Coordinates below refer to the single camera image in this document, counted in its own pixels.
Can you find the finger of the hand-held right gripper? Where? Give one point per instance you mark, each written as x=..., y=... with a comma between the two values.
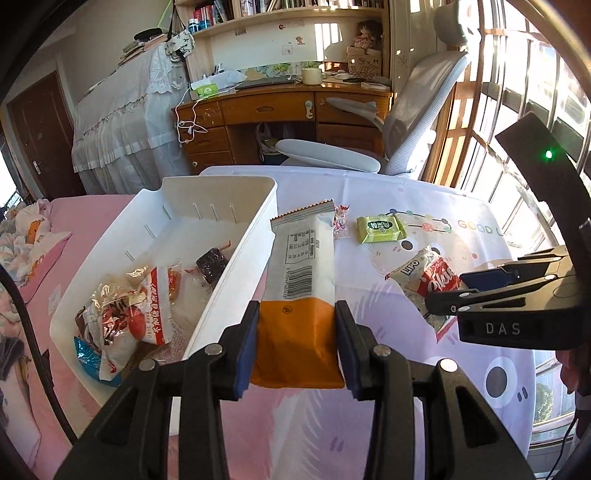
x=485, y=279
x=448, y=303

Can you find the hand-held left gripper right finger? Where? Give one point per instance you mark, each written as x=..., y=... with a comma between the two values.
x=348, y=350

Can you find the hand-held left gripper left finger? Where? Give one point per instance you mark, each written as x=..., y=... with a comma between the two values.
x=244, y=350

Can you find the red white wafer packet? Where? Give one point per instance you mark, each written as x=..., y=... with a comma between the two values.
x=429, y=279

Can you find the dark red snack packet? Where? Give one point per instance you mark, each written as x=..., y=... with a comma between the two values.
x=212, y=266

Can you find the orange white long snack packet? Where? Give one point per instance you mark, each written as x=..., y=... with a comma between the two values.
x=300, y=267

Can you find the white plastic bin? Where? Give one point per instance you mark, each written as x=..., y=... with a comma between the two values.
x=217, y=217

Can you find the blue snack packet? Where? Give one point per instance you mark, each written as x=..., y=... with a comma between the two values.
x=87, y=360

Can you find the person's right hand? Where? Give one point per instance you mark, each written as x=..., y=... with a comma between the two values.
x=572, y=369

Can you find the printed purple tablecloth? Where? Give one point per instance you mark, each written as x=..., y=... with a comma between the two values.
x=415, y=378

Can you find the green snack packet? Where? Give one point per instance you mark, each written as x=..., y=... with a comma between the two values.
x=381, y=228

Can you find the red striped candy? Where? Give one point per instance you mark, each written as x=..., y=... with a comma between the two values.
x=341, y=220

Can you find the grey office chair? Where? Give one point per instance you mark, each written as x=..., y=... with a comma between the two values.
x=415, y=106

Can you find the trash bin with bag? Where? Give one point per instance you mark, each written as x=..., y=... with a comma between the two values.
x=270, y=147

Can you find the metal window grille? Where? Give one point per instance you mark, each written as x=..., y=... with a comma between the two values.
x=508, y=69

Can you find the wooden desk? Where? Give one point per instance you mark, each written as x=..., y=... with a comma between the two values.
x=263, y=106

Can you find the cardboard box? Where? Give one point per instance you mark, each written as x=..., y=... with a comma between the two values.
x=364, y=64

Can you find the printed white cloth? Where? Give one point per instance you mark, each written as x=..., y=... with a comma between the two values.
x=27, y=230

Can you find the white lace cover cloth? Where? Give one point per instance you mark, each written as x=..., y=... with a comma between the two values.
x=120, y=124

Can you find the green tissue pack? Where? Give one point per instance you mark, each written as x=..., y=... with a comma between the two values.
x=205, y=90

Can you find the white cup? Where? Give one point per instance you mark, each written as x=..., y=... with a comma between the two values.
x=311, y=76

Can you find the grey keyboard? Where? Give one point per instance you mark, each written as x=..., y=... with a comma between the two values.
x=263, y=83

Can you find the doll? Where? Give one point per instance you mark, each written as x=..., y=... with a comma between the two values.
x=365, y=33

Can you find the dark wooden door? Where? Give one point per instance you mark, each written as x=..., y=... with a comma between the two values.
x=44, y=134

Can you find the floral cloth bag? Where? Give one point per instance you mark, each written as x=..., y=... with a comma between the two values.
x=181, y=46

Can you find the stack of books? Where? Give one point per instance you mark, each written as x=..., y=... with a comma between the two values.
x=138, y=48

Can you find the blue white bottle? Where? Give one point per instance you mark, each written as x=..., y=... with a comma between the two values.
x=194, y=25

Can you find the black hat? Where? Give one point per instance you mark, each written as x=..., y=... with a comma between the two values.
x=148, y=33

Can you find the row of books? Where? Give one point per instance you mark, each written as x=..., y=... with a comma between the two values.
x=277, y=4

